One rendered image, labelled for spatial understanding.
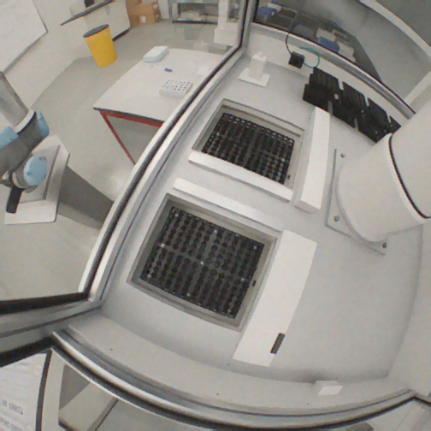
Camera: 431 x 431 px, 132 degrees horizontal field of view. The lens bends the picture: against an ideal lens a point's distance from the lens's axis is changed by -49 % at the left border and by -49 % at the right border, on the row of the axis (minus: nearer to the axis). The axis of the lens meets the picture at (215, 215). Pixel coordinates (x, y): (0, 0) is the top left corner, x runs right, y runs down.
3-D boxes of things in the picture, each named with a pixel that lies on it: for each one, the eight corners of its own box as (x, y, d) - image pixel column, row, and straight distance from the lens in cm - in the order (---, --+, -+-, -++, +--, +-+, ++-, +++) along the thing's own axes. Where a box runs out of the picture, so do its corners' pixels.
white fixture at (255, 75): (238, 79, 65) (242, 53, 60) (245, 68, 72) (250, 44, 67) (264, 88, 63) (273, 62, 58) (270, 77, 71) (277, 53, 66)
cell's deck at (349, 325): (90, 313, 48) (83, 315, 46) (239, 55, 88) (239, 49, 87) (381, 382, 86) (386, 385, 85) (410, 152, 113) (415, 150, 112)
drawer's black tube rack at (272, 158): (198, 168, 53) (197, 156, 47) (221, 126, 62) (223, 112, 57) (273, 199, 52) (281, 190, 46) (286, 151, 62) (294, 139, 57)
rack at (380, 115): (357, 130, 73) (372, 115, 69) (355, 111, 82) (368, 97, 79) (376, 144, 77) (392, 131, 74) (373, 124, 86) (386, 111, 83)
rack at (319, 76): (302, 99, 66) (312, 79, 62) (304, 84, 76) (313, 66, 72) (327, 113, 68) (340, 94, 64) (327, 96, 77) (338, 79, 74)
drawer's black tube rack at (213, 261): (148, 276, 48) (138, 278, 42) (176, 213, 48) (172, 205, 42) (231, 312, 48) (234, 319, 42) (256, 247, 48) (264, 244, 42)
